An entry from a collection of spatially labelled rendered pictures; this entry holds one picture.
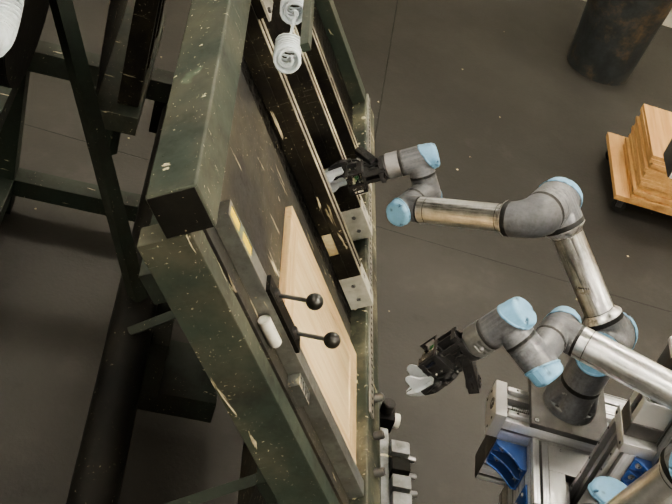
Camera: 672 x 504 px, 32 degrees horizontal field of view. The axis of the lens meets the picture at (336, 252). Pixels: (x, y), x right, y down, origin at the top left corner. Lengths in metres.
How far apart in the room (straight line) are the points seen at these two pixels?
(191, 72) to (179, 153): 0.29
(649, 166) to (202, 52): 3.82
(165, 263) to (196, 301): 0.11
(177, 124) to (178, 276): 0.29
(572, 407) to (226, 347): 1.23
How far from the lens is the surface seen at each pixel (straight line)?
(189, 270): 2.17
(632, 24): 7.09
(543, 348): 2.49
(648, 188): 6.06
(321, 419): 2.80
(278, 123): 3.11
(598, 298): 3.23
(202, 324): 2.26
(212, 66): 2.39
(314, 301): 2.48
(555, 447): 3.31
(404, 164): 3.31
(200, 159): 2.11
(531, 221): 3.06
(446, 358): 2.56
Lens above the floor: 3.17
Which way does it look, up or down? 38 degrees down
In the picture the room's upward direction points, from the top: 19 degrees clockwise
